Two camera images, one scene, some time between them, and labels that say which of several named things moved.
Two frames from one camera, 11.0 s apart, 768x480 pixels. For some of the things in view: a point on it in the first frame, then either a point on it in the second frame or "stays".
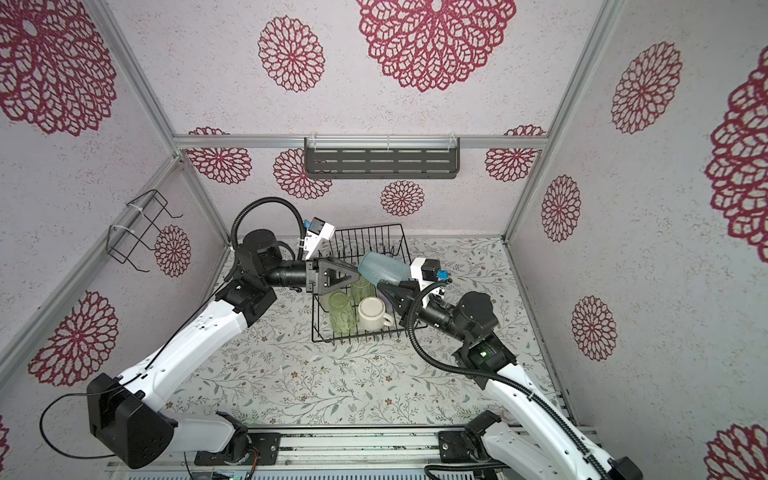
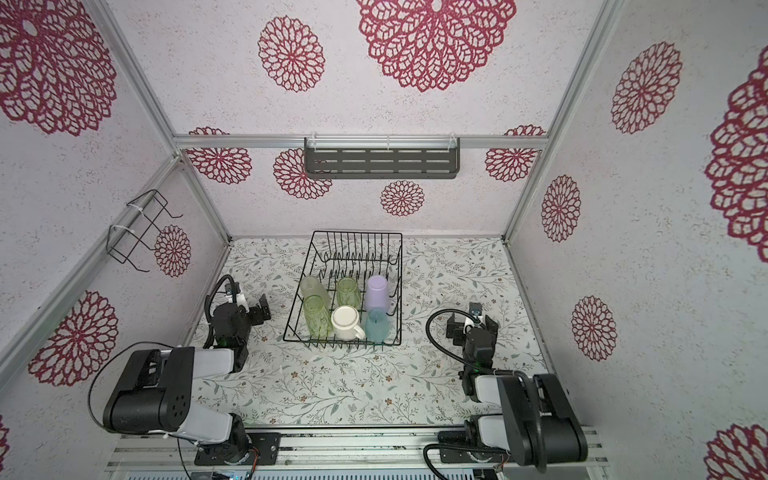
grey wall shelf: (381, 156) stays
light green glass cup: (341, 313) → (317, 317)
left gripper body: (297, 274) → (257, 316)
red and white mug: (371, 314) → (344, 320)
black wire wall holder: (122, 241) stays
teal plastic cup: (375, 266) → (377, 326)
